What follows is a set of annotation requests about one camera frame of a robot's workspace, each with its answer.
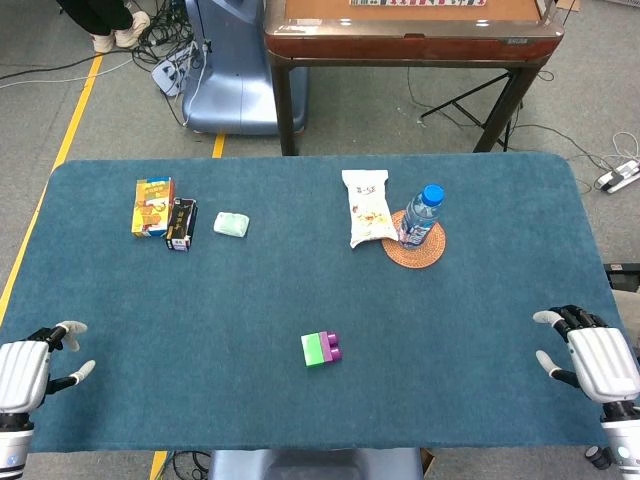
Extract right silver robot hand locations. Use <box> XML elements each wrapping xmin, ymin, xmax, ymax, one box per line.
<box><xmin>532</xmin><ymin>304</ymin><xmax>640</xmax><ymax>406</ymax></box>

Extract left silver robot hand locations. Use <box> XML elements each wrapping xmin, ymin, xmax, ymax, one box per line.
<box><xmin>0</xmin><ymin>320</ymin><xmax>96</xmax><ymax>416</ymax></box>

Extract purple toy block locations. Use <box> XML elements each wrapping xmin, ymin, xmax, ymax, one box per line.
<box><xmin>319</xmin><ymin>330</ymin><xmax>345</xmax><ymax>364</ymax></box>

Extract green toy block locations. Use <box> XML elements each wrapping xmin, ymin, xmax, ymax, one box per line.
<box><xmin>300</xmin><ymin>332</ymin><xmax>327</xmax><ymax>369</ymax></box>

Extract white grey power strip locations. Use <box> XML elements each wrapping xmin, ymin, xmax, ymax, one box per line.
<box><xmin>593</xmin><ymin>160</ymin><xmax>640</xmax><ymax>194</ymax></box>

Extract orange yellow carton box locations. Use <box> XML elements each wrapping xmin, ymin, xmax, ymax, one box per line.
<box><xmin>131</xmin><ymin>176</ymin><xmax>177</xmax><ymax>239</ymax></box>

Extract round woven rattan coaster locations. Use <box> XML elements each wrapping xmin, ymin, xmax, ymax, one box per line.
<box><xmin>382</xmin><ymin>209</ymin><xmax>447</xmax><ymax>270</ymax></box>

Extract small black carton box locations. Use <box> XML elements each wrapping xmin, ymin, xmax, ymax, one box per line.
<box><xmin>165</xmin><ymin>197</ymin><xmax>199</xmax><ymax>253</ymax></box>

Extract blue-capped water bottle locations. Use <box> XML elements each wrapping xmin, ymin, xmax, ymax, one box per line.
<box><xmin>398</xmin><ymin>184</ymin><xmax>446</xmax><ymax>250</ymax></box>

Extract blue felt table cloth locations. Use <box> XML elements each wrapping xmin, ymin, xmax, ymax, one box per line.
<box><xmin>0</xmin><ymin>152</ymin><xmax>640</xmax><ymax>454</ymax></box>

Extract pale green soap packet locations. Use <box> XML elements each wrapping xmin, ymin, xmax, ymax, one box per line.
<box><xmin>213</xmin><ymin>211</ymin><xmax>251</xmax><ymax>239</ymax></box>

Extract white snack bag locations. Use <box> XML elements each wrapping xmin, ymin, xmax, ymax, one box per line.
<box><xmin>341</xmin><ymin>169</ymin><xmax>400</xmax><ymax>250</ymax></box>

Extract grey blue robot torso base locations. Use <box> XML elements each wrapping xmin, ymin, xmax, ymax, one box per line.
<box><xmin>207</xmin><ymin>448</ymin><xmax>425</xmax><ymax>480</ymax></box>

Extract white power strip with plugs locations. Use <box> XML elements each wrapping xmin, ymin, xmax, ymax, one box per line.
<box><xmin>151</xmin><ymin>42</ymin><xmax>201</xmax><ymax>97</ymax></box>

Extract black trousers of person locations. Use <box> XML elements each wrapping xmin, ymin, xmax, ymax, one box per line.
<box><xmin>55</xmin><ymin>0</ymin><xmax>135</xmax><ymax>37</ymax></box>

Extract wooden mahjong table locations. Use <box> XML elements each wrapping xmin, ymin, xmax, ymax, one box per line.
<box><xmin>263</xmin><ymin>0</ymin><xmax>566</xmax><ymax>157</ymax></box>

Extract row of mahjong tiles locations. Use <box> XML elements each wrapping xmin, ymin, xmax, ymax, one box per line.
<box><xmin>348</xmin><ymin>0</ymin><xmax>488</xmax><ymax>8</ymax></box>

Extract black frame piece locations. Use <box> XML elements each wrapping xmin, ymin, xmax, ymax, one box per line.
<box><xmin>603</xmin><ymin>262</ymin><xmax>640</xmax><ymax>292</ymax></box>

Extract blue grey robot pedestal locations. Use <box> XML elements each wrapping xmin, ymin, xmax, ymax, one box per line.
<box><xmin>181</xmin><ymin>0</ymin><xmax>310</xmax><ymax>136</ymax></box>

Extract black cable bundle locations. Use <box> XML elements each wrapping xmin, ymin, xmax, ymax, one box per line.
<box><xmin>132</xmin><ymin>0</ymin><xmax>196</xmax><ymax>66</ymax></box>

